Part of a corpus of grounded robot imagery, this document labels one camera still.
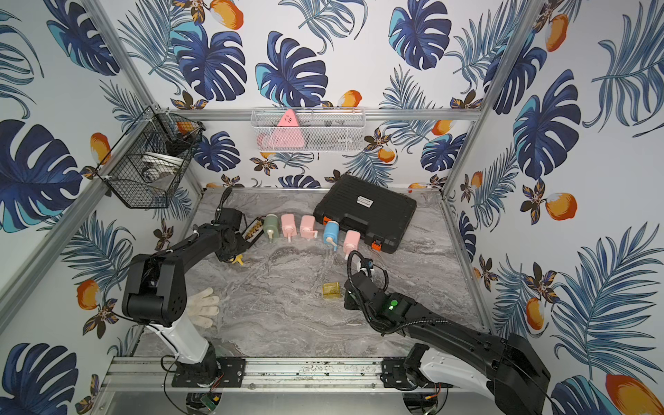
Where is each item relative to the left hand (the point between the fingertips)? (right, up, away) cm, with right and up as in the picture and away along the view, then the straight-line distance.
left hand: (235, 246), depth 95 cm
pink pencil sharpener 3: (+43, +1, 0) cm, 43 cm away
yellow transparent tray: (+35, -15, -3) cm, 39 cm away
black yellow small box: (+4, +5, +9) cm, 11 cm away
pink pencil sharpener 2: (+26, +7, +6) cm, 27 cm away
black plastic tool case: (+55, +12, +11) cm, 57 cm away
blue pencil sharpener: (+35, +4, +3) cm, 36 cm away
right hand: (+41, -12, -13) cm, 45 cm away
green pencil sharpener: (+12, +7, +5) cm, 15 cm away
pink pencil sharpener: (+19, +7, +6) cm, 21 cm away
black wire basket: (-19, +28, -17) cm, 38 cm away
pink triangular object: (+20, +40, -4) cm, 45 cm away
